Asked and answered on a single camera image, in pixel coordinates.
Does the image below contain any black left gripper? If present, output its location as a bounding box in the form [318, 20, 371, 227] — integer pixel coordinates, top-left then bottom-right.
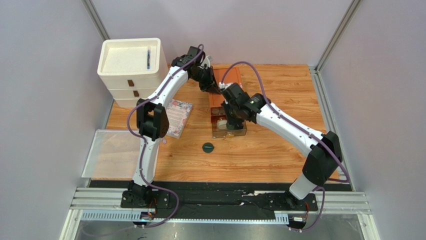
[190, 66, 221, 95]

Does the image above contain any clear orange drawer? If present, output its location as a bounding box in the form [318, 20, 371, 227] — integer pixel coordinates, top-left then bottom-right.
[210, 115, 247, 138]

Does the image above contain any orange drawer box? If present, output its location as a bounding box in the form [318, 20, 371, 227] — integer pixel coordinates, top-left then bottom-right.
[209, 66, 243, 116]

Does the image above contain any dark green round lid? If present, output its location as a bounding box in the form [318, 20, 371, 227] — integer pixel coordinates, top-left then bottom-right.
[202, 142, 215, 154]

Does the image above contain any gold mirrored jar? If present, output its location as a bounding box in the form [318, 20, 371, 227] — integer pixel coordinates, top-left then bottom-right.
[216, 119, 228, 131]

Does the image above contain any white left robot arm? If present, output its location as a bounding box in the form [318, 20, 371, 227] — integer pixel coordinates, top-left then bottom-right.
[120, 44, 221, 208]

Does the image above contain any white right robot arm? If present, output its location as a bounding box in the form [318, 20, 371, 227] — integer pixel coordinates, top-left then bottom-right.
[219, 83, 343, 202]

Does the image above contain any floral patterned booklet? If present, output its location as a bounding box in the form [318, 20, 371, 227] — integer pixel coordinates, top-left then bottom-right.
[166, 99, 193, 139]

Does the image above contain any blue pen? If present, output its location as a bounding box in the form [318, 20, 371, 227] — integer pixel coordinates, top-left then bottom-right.
[146, 49, 151, 70]

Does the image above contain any white three-drawer cabinet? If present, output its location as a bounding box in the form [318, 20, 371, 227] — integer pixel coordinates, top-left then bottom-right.
[97, 37, 169, 108]

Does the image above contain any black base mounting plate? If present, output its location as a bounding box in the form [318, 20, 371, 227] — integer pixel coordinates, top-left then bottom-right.
[120, 190, 321, 212]

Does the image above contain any clear plastic sheet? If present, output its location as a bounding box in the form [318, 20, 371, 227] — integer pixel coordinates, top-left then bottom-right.
[82, 129, 144, 180]

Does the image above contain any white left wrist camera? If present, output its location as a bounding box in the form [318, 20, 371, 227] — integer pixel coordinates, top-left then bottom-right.
[201, 55, 213, 68]

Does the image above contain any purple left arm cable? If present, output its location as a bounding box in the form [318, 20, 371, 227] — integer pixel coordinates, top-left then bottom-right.
[127, 43, 206, 229]

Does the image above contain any aluminium frame rail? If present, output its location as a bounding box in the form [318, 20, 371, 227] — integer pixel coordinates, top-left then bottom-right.
[70, 187, 371, 224]

